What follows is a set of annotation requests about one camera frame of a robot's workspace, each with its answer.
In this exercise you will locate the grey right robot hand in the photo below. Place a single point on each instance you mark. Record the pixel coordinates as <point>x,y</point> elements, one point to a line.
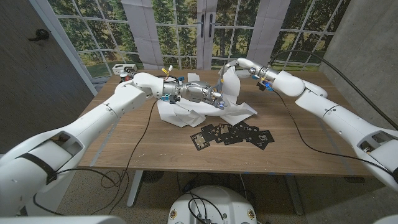
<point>259,70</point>

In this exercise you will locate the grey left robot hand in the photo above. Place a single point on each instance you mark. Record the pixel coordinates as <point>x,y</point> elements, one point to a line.
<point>196,90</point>

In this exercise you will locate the white receipt paper strip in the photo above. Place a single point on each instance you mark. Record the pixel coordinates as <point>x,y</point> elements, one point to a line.
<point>186,113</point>

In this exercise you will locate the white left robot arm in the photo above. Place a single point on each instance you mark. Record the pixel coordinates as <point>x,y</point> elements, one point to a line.
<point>109,109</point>

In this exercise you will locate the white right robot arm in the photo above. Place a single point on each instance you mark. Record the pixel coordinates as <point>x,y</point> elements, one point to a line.
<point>326,109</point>

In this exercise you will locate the black playing card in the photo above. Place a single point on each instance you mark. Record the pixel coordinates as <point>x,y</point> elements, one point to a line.
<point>262,140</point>
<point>200,141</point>
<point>247,128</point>
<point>207,132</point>
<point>224,129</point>
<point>232,139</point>
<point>237,128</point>

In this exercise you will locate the printed forest window backdrop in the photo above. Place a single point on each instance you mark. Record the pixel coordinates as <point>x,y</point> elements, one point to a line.
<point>227,40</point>

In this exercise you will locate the white red toothpaste tube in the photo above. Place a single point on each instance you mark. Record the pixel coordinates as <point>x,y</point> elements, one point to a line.
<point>123,75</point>

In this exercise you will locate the white power strip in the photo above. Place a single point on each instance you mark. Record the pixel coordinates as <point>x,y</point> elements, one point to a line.
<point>124,68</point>

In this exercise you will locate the black ribbed round object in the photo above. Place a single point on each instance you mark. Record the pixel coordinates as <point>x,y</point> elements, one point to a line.
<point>153,176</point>

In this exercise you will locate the white table leg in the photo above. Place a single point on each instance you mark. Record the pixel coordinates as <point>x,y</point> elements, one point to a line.
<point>135,188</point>

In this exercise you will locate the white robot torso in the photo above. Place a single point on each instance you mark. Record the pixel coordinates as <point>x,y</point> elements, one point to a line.
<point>227,202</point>

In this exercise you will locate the grey table leg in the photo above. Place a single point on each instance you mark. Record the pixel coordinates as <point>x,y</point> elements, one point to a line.
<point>294,194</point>

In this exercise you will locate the black wall hook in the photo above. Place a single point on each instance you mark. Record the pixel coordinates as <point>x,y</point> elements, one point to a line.
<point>40,35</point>

